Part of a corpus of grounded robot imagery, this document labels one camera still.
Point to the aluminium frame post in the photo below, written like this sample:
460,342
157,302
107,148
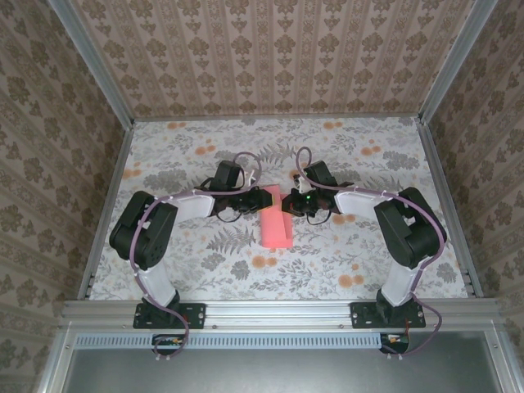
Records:
92,61
454,65

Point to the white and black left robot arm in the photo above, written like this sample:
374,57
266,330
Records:
192,206

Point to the grey metal sheet panel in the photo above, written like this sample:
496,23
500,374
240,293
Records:
278,370

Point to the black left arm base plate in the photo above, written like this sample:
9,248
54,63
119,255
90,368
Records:
192,315

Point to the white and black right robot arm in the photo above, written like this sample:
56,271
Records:
356,204

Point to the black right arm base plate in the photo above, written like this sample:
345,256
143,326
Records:
362,315

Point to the aluminium table edge rail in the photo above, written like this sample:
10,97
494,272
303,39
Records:
278,313

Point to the aluminium side rail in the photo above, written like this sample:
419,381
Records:
448,204
104,213

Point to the pink paper sheet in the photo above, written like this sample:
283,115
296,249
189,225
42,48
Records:
276,229

